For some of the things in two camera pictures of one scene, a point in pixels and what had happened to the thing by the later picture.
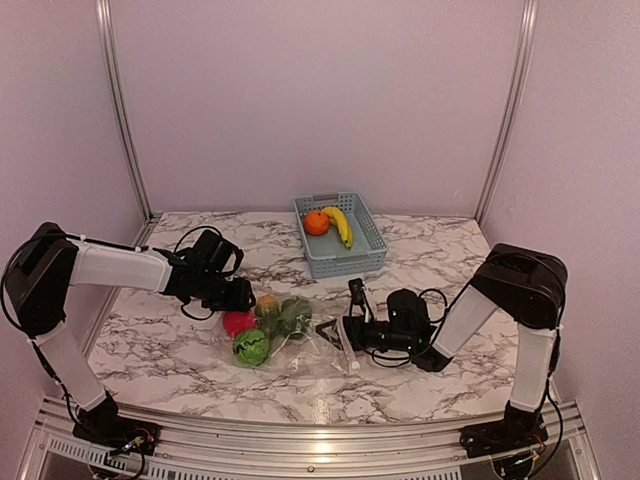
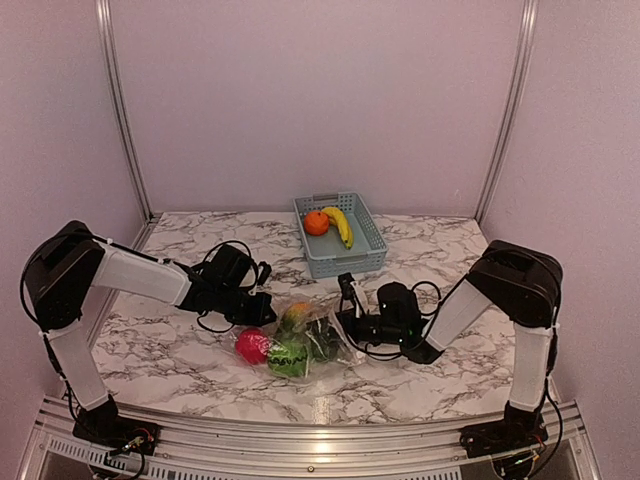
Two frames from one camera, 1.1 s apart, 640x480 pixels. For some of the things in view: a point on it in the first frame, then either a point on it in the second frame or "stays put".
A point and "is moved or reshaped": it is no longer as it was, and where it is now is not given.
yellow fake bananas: [338, 218] stays put
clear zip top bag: [290, 337] stays put
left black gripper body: [223, 299] to [241, 313]
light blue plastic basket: [338, 234] stays put
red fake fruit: [236, 322] is moved or reshaped
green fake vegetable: [252, 347] to [289, 359]
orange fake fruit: [316, 223] stays put
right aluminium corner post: [528, 24] stays put
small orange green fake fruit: [267, 306] is moved or reshaped
